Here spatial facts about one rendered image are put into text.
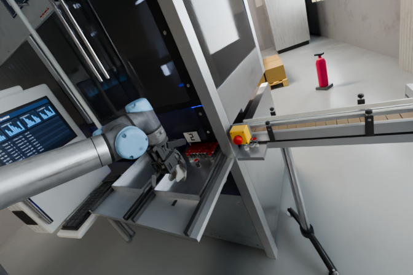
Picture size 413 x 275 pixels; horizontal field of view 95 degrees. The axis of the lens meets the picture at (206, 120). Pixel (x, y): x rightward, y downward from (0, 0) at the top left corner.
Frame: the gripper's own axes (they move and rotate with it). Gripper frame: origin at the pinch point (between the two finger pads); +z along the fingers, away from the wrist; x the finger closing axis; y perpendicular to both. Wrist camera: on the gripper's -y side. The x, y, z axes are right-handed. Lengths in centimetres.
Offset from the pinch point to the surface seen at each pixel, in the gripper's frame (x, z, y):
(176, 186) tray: -11.8, 10.1, -3.3
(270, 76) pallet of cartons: -30, 71, -333
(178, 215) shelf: -1.8, 10.4, 10.0
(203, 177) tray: 0.2, 10.1, -9.4
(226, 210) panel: -9, 53, -23
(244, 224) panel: 0, 64, -23
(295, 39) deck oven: 1, 71, -647
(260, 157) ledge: 24.1, 10.5, -23.2
